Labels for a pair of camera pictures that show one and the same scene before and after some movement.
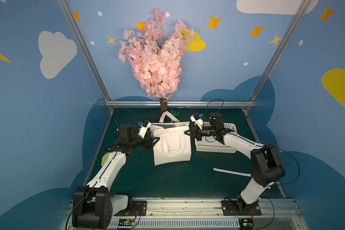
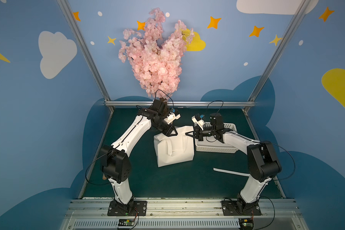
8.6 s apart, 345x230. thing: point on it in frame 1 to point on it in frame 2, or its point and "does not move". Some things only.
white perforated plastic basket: x=209 y=143 does not move
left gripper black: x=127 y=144 to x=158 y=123
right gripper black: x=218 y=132 does not move
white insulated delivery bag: x=174 y=144 does not move
